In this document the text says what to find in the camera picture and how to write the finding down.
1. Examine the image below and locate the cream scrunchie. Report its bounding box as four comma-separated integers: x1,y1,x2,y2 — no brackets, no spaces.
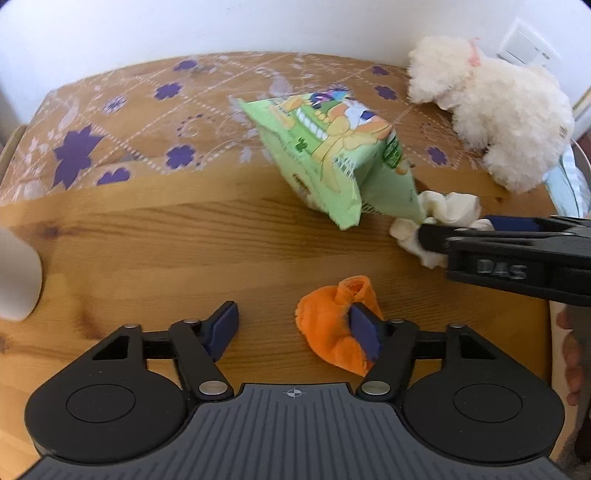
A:
389,190,495,269

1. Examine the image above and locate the clear plastic bag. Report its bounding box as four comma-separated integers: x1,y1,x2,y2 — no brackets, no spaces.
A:
545,143,591,220

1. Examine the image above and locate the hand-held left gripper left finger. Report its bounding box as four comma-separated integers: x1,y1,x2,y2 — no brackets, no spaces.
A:
91,301,241,401

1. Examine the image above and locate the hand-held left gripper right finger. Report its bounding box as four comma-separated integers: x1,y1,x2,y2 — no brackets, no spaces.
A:
348,304,504,401

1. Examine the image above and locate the wooden desktop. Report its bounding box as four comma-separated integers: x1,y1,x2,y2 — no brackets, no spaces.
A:
0,52,568,480

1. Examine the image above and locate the white wall switch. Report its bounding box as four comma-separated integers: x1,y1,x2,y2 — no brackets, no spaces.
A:
499,18,561,70

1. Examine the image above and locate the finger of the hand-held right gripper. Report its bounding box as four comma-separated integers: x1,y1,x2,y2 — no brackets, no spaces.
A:
485,215,591,237
418,222,591,306

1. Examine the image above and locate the white fluffy plush toy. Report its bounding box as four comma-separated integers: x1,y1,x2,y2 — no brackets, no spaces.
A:
406,36,575,195

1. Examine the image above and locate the green snack bag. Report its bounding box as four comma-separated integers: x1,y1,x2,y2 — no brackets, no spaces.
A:
238,90,428,232

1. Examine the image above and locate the orange plush pouch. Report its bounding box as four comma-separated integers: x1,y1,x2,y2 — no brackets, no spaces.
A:
294,275,385,376

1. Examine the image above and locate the person's right hand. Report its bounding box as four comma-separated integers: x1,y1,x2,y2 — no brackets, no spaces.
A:
556,307,591,409

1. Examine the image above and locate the white insulated bottle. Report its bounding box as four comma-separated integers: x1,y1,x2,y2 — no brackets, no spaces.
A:
0,226,44,322

